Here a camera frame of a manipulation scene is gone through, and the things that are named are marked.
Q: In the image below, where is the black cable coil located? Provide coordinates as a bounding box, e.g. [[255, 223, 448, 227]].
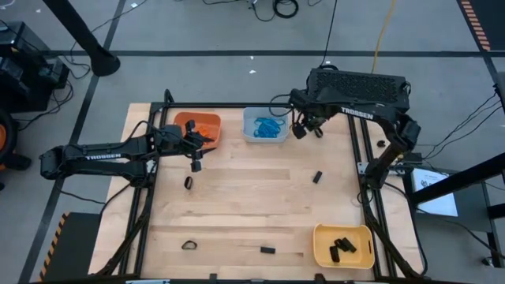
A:
[[271, 0, 300, 20]]

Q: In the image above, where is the black hanging power cable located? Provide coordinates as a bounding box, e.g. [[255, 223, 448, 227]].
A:
[[318, 0, 339, 67]]

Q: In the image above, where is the yellow-orange power cable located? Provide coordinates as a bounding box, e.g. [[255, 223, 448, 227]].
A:
[[370, 0, 397, 75]]

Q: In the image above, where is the black metal stand beam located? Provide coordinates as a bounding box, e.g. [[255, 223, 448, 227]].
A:
[[401, 151, 505, 269]]

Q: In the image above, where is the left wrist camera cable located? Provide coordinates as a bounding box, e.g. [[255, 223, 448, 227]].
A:
[[125, 120, 174, 140]]

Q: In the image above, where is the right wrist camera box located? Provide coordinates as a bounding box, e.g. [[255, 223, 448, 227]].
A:
[[292, 122, 308, 140]]

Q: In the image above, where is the orange and black machine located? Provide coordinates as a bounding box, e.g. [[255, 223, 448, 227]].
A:
[[0, 108, 32, 190]]

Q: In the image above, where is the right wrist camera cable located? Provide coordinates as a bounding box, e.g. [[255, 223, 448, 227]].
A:
[[269, 93, 294, 118]]

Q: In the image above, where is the black computer case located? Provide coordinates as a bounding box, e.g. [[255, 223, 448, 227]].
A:
[[306, 67, 411, 115]]

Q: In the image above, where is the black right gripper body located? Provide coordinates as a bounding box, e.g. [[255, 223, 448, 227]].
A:
[[300, 106, 329, 129]]

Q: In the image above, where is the black equipment cart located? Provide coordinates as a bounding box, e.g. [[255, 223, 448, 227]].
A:
[[0, 21, 71, 114]]

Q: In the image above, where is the orange plastic basket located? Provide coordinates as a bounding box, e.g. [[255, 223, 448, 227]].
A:
[[172, 111, 223, 150]]

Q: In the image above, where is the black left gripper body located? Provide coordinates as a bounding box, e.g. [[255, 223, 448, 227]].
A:
[[159, 119, 205, 160]]

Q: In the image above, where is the hazard-striped black mat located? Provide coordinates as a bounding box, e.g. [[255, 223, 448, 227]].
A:
[[38, 211, 102, 283], [458, 0, 505, 52]]

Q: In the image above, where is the black aluminium table frame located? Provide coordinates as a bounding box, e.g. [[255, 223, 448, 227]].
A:
[[94, 88, 425, 284]]

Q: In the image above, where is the light grey plastic basket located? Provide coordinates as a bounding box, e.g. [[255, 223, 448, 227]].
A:
[[241, 106, 290, 144]]

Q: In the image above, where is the white paper sheet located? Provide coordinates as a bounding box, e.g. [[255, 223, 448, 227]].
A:
[[411, 166, 459, 218]]

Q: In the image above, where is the black pole stand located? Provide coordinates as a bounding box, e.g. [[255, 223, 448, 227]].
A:
[[42, 0, 122, 78]]

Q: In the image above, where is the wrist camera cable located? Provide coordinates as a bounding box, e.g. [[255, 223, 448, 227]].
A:
[[269, 93, 294, 118], [125, 120, 174, 140]]

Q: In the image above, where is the yellow plastic basket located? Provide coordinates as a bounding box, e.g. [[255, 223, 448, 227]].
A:
[[312, 222, 376, 271]]

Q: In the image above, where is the black floor cable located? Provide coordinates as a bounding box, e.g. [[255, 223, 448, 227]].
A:
[[424, 84, 505, 159]]

